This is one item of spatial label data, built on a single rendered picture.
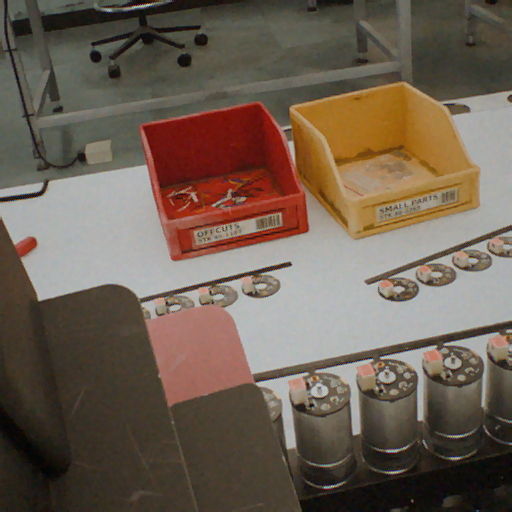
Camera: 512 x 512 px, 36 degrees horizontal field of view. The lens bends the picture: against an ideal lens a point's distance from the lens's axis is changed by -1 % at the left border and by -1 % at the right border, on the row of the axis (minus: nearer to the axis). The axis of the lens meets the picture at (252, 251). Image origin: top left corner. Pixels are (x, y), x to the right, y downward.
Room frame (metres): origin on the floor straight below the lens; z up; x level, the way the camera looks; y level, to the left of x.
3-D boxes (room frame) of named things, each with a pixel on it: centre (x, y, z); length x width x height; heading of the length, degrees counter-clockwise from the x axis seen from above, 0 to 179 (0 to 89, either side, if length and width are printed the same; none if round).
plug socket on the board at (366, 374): (0.24, -0.04, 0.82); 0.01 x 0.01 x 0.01; 6
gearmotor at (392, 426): (0.24, -0.05, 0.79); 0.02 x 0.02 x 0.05
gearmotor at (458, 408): (0.25, -0.07, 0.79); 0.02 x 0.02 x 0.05
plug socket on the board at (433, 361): (0.24, -0.07, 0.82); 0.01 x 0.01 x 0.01; 6
